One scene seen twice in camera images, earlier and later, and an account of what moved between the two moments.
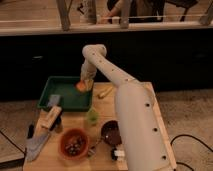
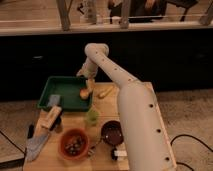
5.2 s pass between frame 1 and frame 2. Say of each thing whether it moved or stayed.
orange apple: moved
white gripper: stayed
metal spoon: stayed
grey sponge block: stayed
